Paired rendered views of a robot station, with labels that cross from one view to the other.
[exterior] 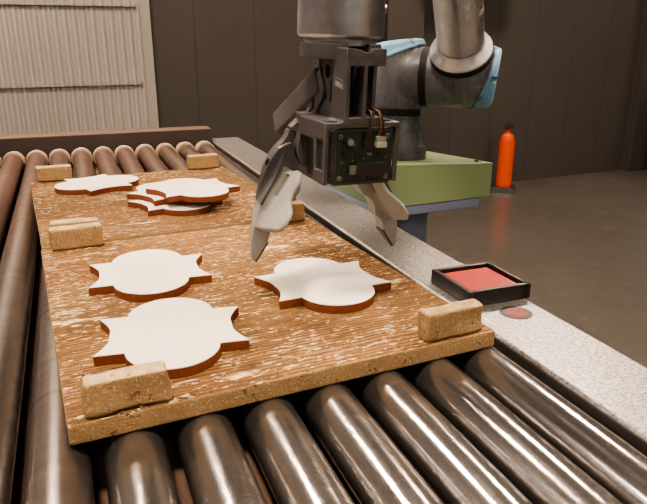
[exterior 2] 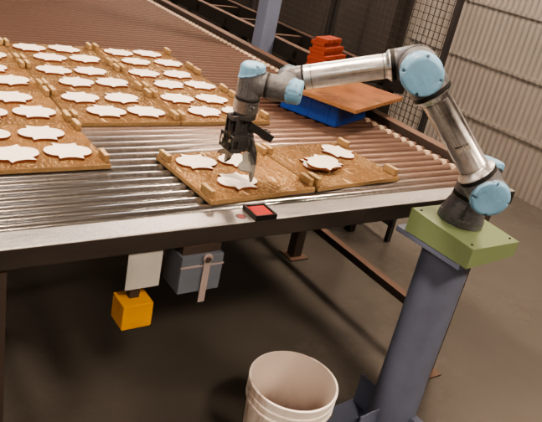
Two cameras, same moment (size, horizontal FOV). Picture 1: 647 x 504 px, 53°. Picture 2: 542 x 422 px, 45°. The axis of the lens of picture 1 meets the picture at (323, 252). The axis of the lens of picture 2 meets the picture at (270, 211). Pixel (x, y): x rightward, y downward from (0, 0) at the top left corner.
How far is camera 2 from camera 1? 1.94 m
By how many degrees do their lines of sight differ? 67
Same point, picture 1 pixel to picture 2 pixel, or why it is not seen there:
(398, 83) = not seen: hidden behind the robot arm
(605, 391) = (190, 216)
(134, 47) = not seen: outside the picture
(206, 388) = (172, 166)
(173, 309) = (208, 161)
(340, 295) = (224, 181)
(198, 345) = (188, 163)
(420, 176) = (429, 227)
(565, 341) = (220, 218)
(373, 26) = (238, 110)
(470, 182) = (456, 251)
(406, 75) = not seen: hidden behind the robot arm
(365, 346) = (197, 183)
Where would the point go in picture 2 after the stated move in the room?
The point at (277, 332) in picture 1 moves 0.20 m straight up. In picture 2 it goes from (203, 174) to (212, 115)
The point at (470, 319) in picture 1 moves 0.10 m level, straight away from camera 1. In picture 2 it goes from (209, 192) to (241, 199)
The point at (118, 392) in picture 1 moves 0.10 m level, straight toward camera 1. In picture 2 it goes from (162, 154) to (133, 155)
